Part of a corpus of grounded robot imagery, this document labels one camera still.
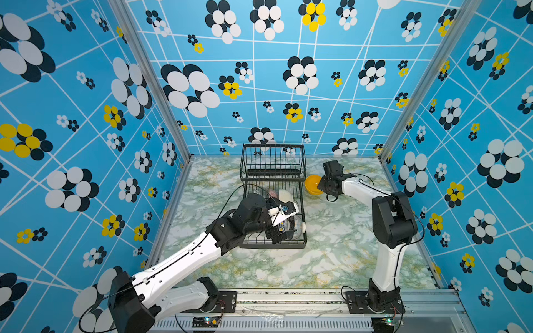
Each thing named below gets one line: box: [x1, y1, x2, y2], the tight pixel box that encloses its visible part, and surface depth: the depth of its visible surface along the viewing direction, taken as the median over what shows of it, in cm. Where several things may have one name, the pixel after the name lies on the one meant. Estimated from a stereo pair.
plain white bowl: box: [278, 188, 295, 204], surface depth 92 cm
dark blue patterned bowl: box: [293, 215, 307, 241], surface depth 86 cm
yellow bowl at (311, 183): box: [304, 174, 324, 196], surface depth 104 cm
